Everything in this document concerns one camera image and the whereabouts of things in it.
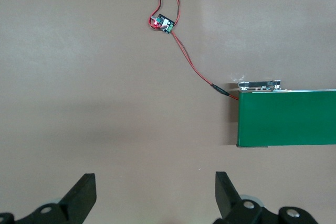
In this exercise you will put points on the small blue circuit board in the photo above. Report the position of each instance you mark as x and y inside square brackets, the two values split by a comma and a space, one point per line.
[165, 24]

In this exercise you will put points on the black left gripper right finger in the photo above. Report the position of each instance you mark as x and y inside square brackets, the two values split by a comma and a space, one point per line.
[231, 208]

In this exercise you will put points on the green conveyor belt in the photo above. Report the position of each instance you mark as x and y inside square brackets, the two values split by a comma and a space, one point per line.
[286, 119]

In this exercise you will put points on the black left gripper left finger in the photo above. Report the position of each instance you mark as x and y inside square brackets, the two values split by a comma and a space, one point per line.
[78, 200]

